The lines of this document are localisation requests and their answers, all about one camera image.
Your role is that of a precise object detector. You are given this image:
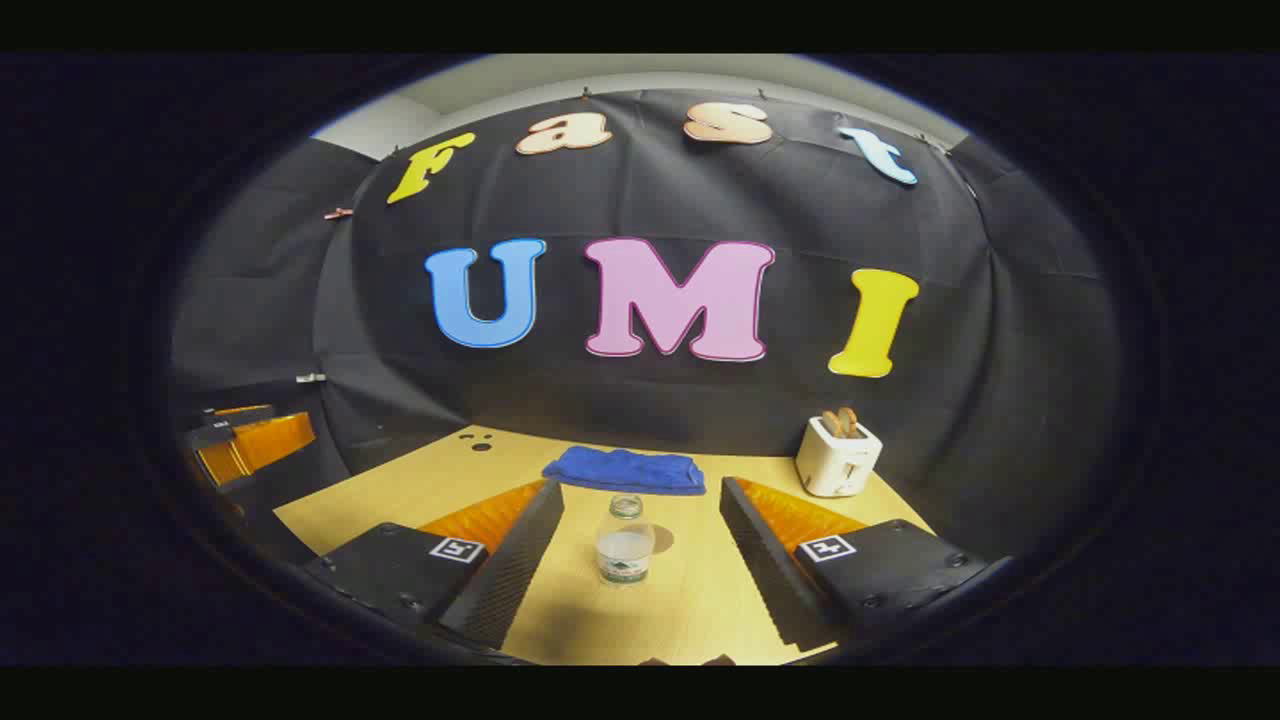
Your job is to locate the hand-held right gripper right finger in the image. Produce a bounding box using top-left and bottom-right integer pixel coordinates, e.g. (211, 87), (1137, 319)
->
(720, 476), (1011, 651)

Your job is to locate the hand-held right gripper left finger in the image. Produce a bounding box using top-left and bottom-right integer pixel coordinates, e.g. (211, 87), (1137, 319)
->
(303, 478), (566, 651)

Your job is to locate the clear plastic water bottle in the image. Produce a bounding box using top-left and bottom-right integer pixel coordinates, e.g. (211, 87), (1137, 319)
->
(596, 494), (657, 586)

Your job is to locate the white toaster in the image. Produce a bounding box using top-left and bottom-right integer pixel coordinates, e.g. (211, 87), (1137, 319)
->
(795, 415), (884, 498)

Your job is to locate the blue folded towel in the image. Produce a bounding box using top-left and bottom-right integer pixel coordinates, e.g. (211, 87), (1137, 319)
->
(542, 446), (708, 497)

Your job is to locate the black backdrop cloth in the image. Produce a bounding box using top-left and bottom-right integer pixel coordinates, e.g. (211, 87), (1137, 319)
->
(165, 90), (1126, 561)

